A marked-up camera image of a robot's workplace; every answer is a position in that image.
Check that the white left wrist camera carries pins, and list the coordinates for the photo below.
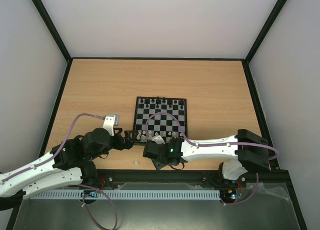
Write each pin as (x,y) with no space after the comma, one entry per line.
(110,121)

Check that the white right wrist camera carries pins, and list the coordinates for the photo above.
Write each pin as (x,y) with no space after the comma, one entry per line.
(158,139)

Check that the light blue cable duct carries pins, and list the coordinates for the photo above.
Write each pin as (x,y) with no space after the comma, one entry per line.
(130,194)

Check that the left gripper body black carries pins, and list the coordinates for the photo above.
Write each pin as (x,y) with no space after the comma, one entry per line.
(119,145)

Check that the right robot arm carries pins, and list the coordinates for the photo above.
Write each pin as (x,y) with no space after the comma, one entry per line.
(245,152)

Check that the black aluminium frame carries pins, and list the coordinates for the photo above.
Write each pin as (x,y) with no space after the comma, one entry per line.
(276,175)

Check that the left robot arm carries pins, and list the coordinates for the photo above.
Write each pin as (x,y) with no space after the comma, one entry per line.
(70,163)

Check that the black and white chessboard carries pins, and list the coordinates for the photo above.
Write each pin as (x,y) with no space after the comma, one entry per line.
(160,114)

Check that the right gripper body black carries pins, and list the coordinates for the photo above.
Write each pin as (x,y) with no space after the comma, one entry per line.
(148,153)

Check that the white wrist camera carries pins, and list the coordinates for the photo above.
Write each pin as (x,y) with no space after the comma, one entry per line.
(110,121)
(158,139)

